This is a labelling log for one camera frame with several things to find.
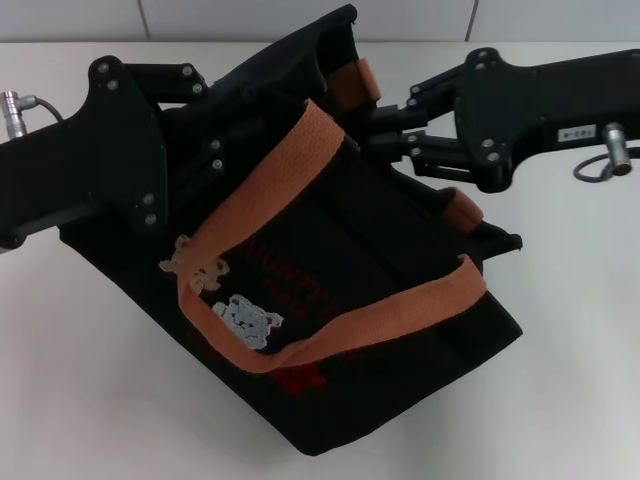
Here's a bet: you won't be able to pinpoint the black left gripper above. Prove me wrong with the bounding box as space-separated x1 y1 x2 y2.
0 53 227 247

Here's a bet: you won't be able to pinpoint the arm connector cable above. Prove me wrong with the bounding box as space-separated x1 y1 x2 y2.
0 90 67 139
571 123 640 184

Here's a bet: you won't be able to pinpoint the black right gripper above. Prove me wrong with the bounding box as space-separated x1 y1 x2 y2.
371 47 640 195

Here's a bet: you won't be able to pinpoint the left arm connector cable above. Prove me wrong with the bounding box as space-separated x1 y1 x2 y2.
0 90 67 139

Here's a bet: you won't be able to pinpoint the black food bag orange handles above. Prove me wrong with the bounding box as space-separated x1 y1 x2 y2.
58 3 525 457

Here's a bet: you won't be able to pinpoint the right arm connector cable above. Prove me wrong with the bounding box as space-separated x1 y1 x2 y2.
571 123 640 184

